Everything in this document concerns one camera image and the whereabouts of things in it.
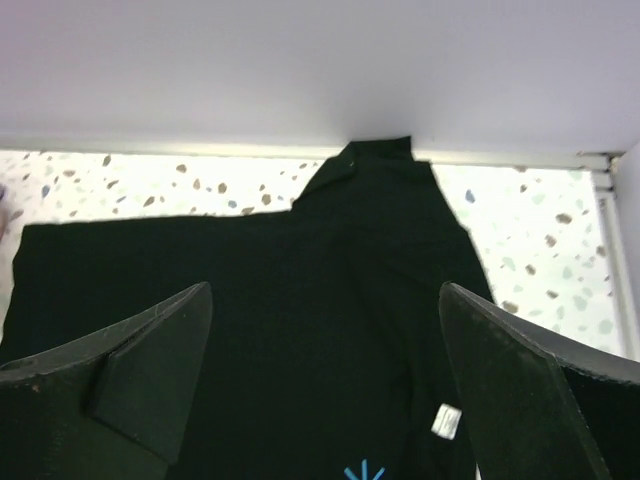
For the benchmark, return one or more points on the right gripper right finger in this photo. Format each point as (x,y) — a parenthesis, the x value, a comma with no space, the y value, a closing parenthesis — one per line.
(539,405)

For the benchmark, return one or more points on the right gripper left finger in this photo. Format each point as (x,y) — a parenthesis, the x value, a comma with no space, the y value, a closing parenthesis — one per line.
(113,404)

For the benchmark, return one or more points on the black t shirt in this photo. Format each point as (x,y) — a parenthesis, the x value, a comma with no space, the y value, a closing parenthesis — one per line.
(325,358)

